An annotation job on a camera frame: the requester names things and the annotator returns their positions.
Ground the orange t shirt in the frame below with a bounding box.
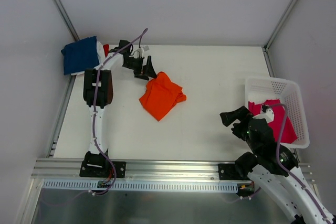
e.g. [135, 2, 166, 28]
[139, 71, 187, 122]

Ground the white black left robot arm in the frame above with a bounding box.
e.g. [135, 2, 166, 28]
[83, 40, 157, 177]

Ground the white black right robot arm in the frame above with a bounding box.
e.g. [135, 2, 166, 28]
[220, 105, 335, 223]

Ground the white plastic basket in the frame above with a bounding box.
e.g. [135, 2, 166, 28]
[245, 77, 310, 149]

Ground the magenta t shirt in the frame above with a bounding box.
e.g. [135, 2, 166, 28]
[248, 99, 298, 144]

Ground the folded red t shirt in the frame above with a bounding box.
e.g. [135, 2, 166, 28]
[103, 44, 110, 57]

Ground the folded white t shirt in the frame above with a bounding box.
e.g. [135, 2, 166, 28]
[71, 41, 106, 76]

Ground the folded blue t shirt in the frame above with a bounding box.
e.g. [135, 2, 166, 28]
[61, 36, 100, 75]

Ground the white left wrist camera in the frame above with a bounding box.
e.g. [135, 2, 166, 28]
[133, 45, 149, 57]

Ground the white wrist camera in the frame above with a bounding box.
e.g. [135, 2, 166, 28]
[253, 104, 275, 123]
[133, 45, 149, 57]

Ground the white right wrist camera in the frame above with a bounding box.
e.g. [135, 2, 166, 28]
[253, 104, 275, 123]

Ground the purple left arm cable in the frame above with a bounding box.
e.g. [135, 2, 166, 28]
[89, 27, 149, 197]

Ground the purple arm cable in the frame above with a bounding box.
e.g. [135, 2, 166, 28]
[89, 27, 149, 197]
[225, 103, 334, 224]

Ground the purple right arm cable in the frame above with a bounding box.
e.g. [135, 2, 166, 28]
[225, 103, 334, 224]

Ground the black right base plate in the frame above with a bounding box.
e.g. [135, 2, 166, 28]
[217, 163, 249, 181]

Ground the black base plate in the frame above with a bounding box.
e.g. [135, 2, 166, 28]
[79, 152, 126, 178]
[217, 163, 249, 181]

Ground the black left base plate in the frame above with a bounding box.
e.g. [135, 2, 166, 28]
[79, 152, 126, 178]

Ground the white slotted cable duct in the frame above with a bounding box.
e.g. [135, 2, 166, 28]
[43, 179, 238, 194]

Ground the aluminium mounting rail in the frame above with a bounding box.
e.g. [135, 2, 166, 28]
[30, 157, 316, 184]

